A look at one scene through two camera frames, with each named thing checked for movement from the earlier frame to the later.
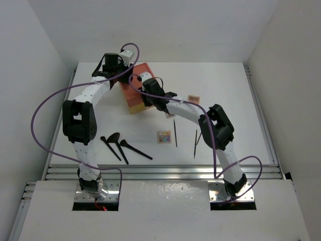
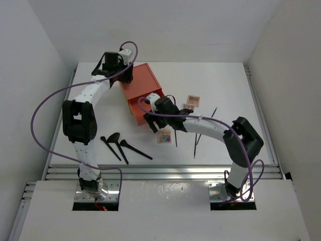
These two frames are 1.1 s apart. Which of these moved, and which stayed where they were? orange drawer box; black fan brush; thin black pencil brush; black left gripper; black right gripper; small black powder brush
Moved: orange drawer box; black right gripper
Stayed: black fan brush; thin black pencil brush; small black powder brush; black left gripper
